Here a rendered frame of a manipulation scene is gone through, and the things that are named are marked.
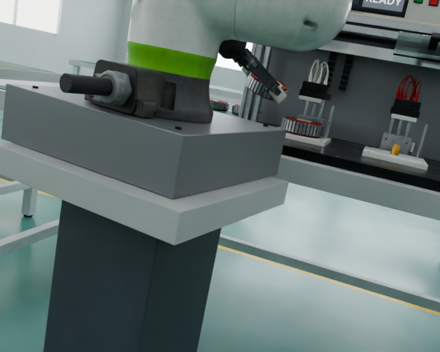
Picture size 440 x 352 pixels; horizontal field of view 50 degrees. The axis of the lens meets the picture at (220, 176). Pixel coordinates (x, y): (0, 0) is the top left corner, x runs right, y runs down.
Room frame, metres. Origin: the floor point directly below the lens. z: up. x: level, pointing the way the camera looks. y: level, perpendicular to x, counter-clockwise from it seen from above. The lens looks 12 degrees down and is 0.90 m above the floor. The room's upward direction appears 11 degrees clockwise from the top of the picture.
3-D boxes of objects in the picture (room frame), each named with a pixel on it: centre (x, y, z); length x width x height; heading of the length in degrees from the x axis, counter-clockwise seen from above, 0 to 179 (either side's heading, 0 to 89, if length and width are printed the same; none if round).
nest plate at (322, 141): (1.27, -0.19, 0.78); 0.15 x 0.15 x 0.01; 73
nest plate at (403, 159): (1.20, -0.42, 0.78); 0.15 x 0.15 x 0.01; 73
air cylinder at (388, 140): (1.34, -0.46, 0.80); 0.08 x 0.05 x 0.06; 73
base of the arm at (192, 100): (0.66, 0.13, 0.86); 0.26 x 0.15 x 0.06; 147
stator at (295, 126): (1.27, -0.19, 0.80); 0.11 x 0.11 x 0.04
